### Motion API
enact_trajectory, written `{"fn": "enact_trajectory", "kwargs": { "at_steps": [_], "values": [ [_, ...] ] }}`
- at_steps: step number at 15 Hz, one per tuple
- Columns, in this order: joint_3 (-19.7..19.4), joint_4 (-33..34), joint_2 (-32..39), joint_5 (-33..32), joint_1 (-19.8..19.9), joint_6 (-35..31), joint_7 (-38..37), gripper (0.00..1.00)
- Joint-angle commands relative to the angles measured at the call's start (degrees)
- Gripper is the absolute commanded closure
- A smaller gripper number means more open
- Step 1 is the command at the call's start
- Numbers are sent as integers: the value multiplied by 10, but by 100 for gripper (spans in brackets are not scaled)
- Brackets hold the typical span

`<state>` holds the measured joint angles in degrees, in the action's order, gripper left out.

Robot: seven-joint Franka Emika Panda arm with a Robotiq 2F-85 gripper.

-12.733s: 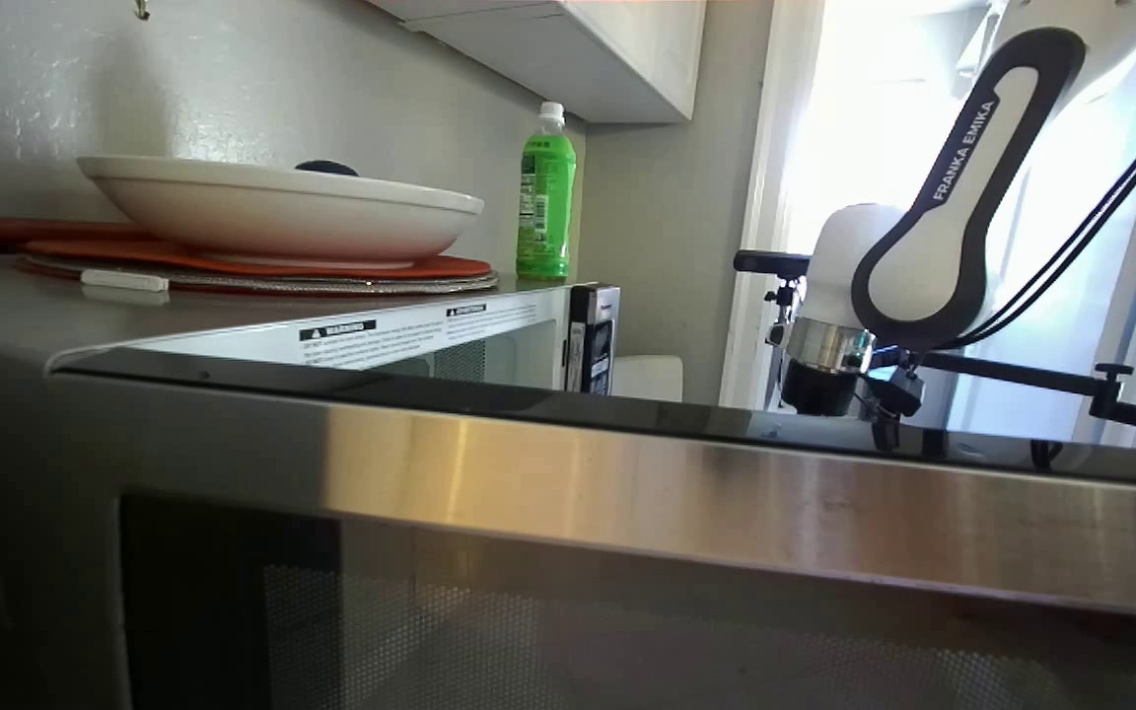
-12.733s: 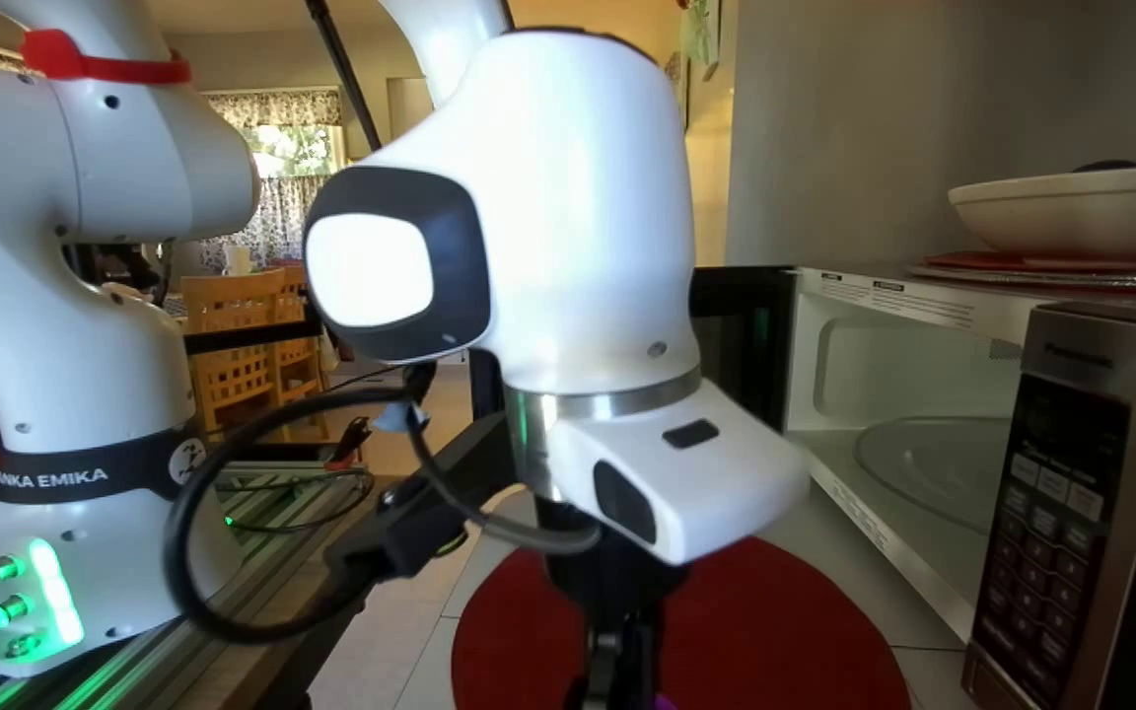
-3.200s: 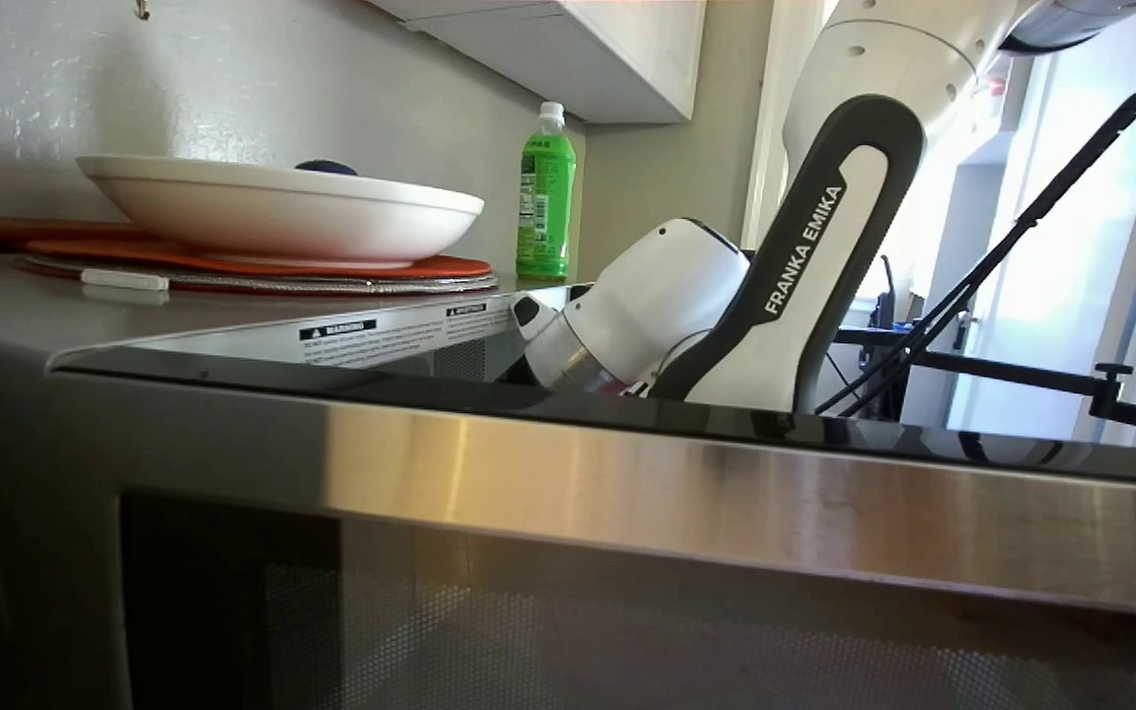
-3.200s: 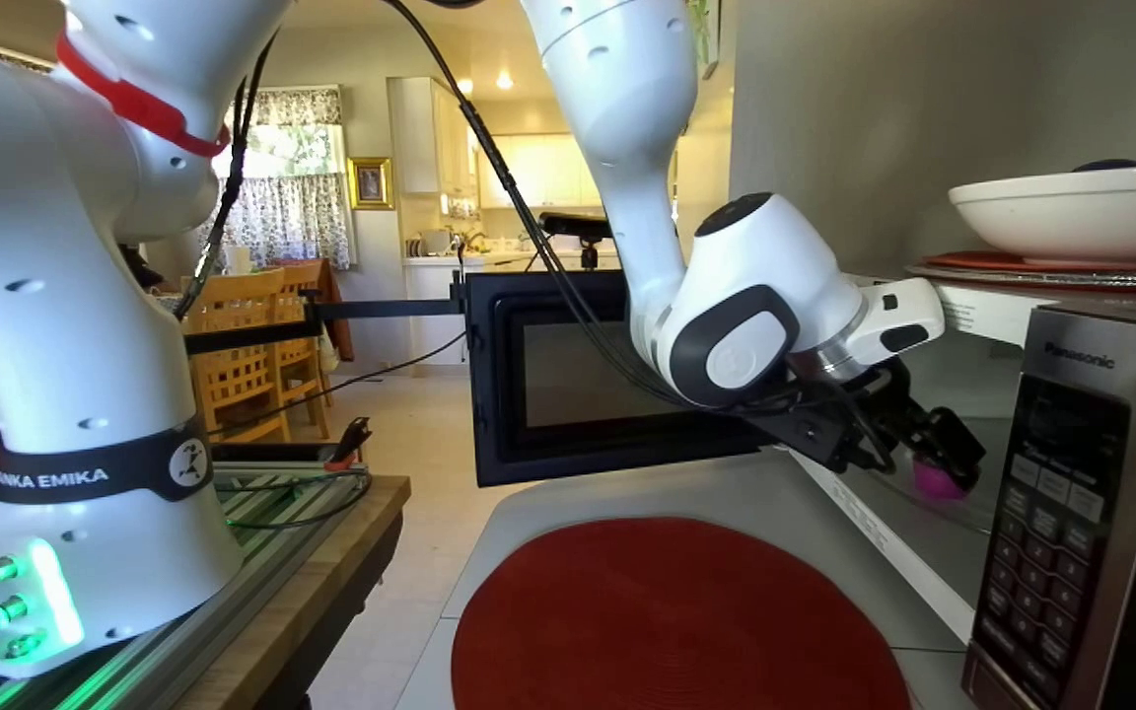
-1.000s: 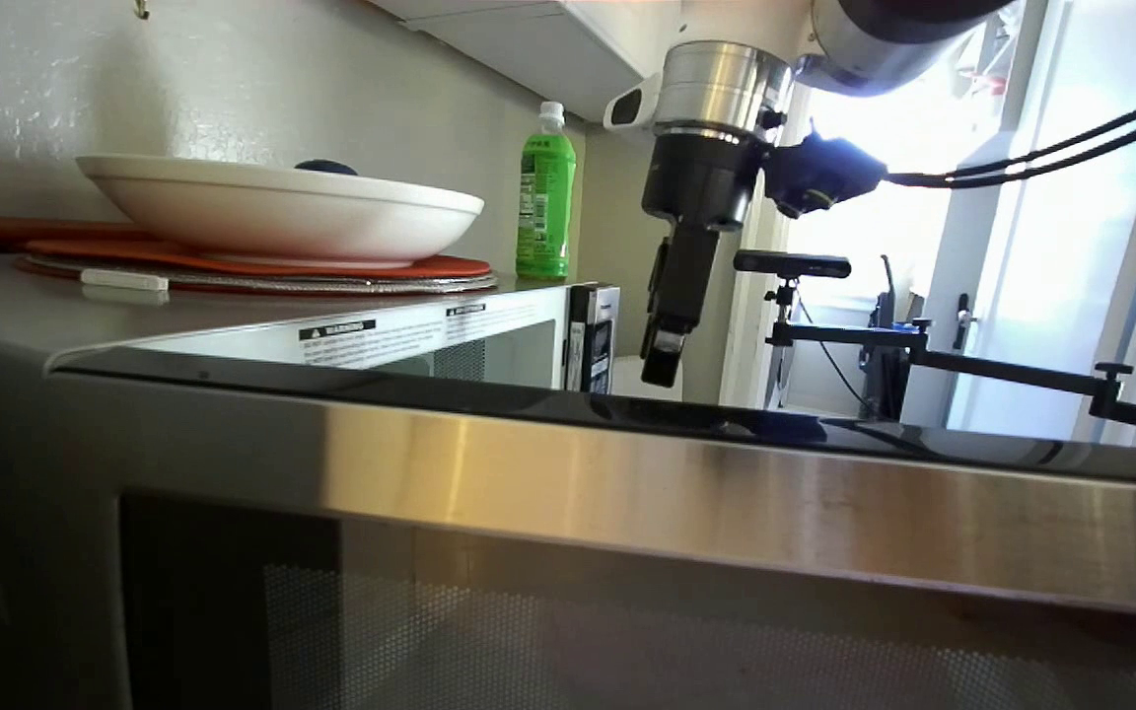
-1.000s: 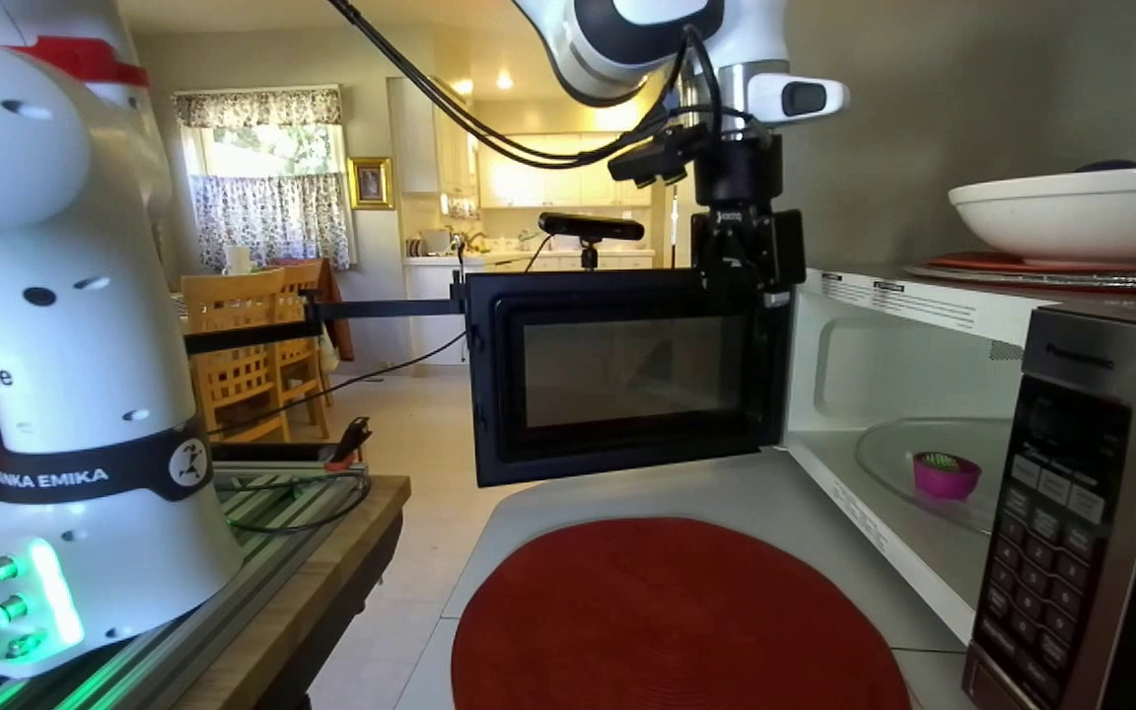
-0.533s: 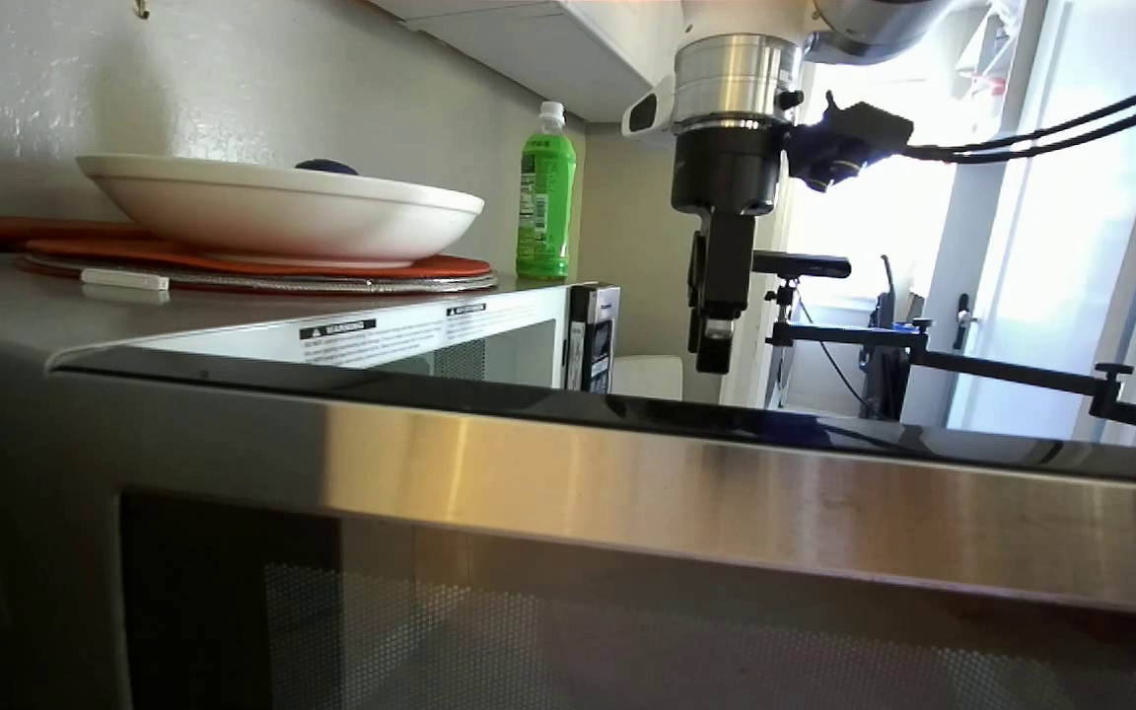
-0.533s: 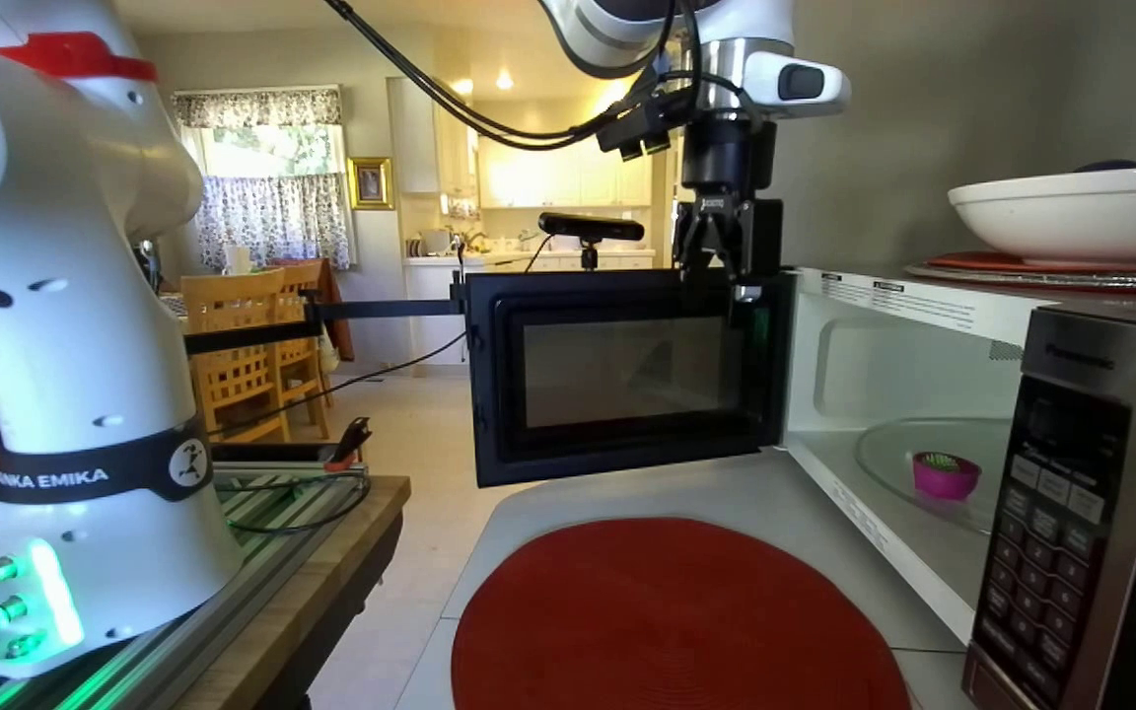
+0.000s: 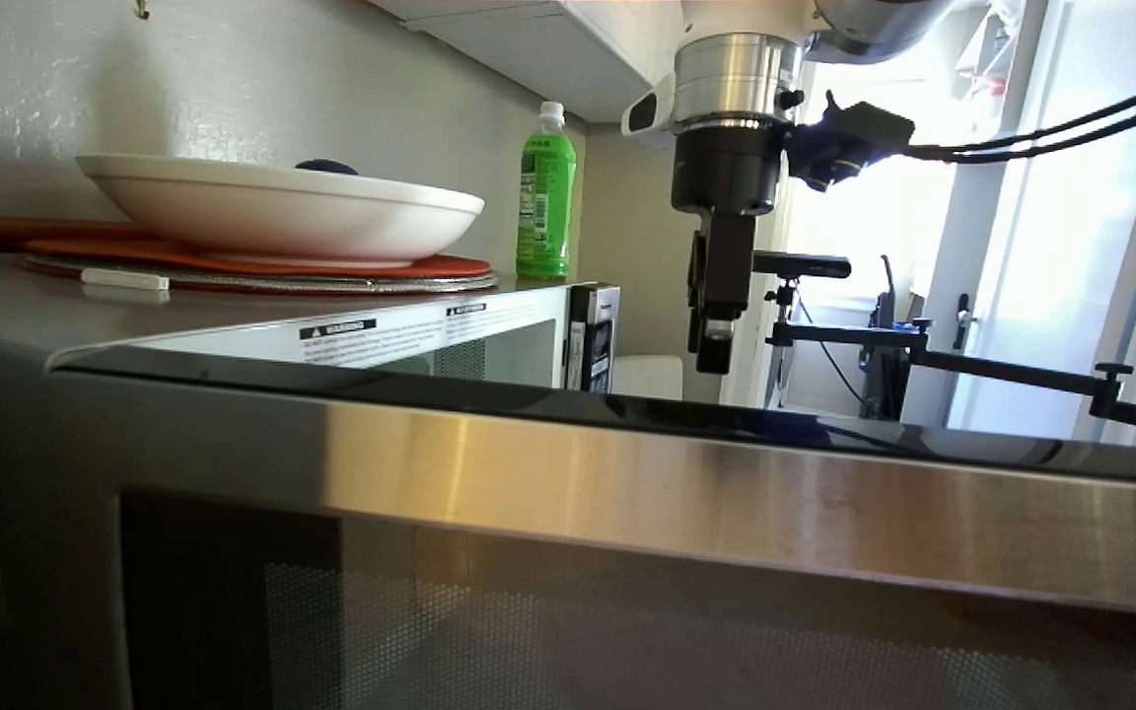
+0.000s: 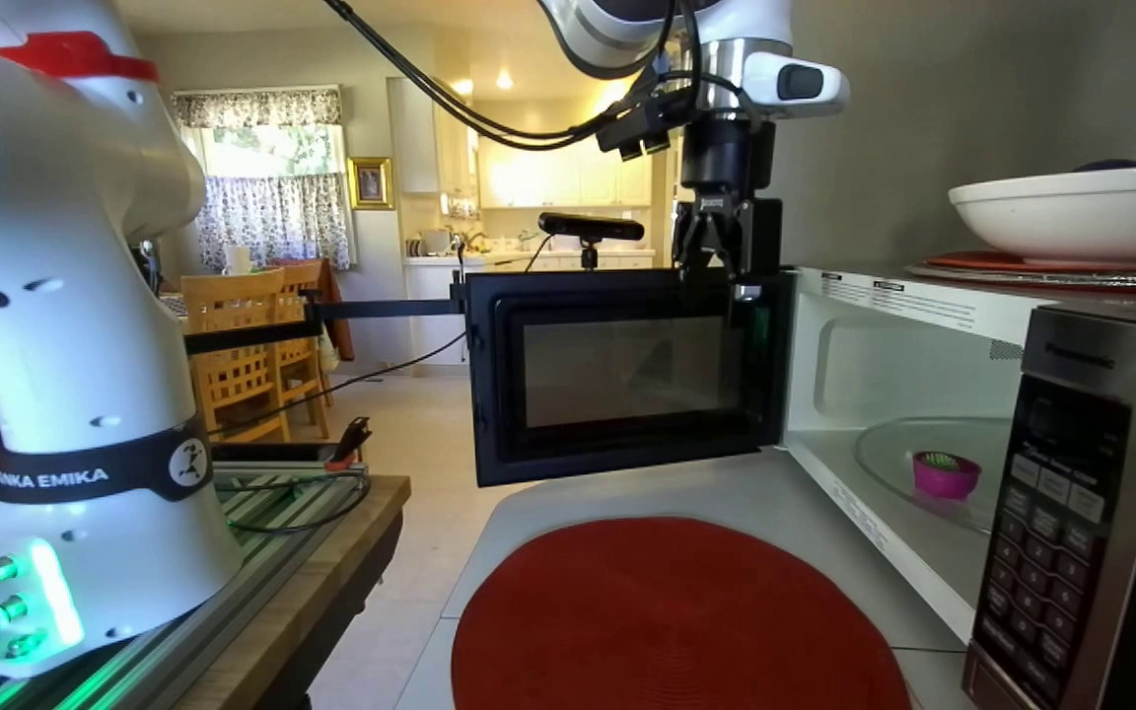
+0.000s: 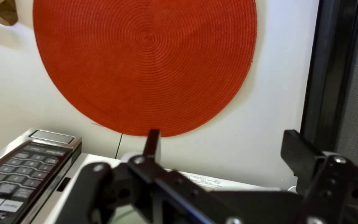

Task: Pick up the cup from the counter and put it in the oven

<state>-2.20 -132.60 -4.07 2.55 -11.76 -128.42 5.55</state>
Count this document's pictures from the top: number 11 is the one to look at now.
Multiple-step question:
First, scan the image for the stainless microwave oven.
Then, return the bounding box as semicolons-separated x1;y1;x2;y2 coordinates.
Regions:
0;128;290;224

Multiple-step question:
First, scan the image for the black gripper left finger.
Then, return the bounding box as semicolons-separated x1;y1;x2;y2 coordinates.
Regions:
142;128;163;164

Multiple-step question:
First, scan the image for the red round woven placemat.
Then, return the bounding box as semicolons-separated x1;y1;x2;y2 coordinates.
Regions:
32;0;259;138

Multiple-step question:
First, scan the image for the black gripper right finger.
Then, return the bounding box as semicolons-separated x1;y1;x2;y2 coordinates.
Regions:
281;130;328;189

